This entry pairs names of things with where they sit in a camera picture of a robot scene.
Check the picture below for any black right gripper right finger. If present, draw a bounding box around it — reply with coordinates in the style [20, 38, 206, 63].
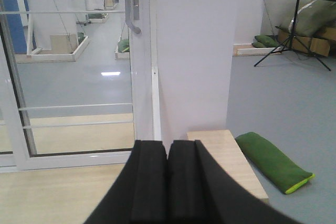
[168, 140, 297, 223]

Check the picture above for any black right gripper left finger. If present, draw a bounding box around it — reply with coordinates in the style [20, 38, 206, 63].
[85, 140, 167, 223]

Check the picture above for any white sliding glass door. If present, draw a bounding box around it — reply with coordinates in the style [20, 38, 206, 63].
[1, 0, 153, 170]

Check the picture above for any grey metal door handle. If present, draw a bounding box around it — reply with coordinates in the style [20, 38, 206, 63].
[124, 0, 141, 34]

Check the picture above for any fixed glass door panel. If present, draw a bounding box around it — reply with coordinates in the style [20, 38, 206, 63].
[1, 14, 20, 171]

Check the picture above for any light wooden block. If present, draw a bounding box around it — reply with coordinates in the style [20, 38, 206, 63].
[187, 130, 269, 204]

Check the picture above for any green sandbag near block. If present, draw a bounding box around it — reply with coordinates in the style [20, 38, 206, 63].
[235, 132, 315, 195]

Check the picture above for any green sandbag behind glass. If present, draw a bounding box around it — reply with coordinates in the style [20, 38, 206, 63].
[118, 39, 130, 53]

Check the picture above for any plywood cube box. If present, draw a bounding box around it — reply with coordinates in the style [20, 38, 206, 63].
[50, 34, 78, 54]

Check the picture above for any brown cardboard box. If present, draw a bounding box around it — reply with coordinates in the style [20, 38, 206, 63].
[292, 26, 335, 57]

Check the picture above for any white door frame post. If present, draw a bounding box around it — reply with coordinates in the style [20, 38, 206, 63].
[150, 0, 162, 141]

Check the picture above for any green sandbag by wall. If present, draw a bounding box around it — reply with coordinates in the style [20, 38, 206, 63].
[251, 35, 279, 48]

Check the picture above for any white wooden base frame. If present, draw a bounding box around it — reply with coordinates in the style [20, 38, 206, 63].
[14, 14, 90, 63]

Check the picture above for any blue wall panel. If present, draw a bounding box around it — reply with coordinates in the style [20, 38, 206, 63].
[1, 0, 29, 55]

